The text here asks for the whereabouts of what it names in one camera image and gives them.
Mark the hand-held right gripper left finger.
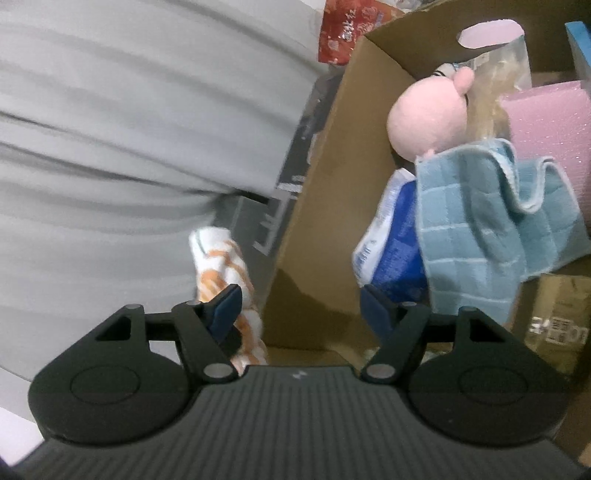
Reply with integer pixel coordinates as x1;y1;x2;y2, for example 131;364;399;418
95;285;243;382

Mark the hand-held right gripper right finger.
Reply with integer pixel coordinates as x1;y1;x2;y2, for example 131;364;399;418
359;285;507;382

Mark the orange striped cloth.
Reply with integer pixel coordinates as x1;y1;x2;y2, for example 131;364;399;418
188;226;269;376

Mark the blue white tissue pack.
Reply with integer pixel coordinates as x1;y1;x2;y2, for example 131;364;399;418
353;168;431;306

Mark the brown cardboard box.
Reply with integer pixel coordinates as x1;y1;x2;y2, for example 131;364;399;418
262;0;591;366

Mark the light blue checked towel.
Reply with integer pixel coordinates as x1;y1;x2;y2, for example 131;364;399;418
413;138;591;326

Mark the pink plush toy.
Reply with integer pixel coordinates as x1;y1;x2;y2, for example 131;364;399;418
386;67;476;163

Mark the pink foam sheet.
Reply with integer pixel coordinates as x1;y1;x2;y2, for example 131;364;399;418
501;79;591;251

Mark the clear plastic bag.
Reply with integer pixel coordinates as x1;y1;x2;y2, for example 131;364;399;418
465;34;533;140

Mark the labelled cardboard carton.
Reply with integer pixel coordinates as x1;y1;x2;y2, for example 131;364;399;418
512;274;591;376

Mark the person's grey shirt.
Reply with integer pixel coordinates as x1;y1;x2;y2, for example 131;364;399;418
0;0;325;416

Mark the red snack bag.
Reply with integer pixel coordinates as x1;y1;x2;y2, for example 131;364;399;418
317;0;408;66

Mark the blue box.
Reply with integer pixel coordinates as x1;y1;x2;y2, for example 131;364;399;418
565;20;591;85

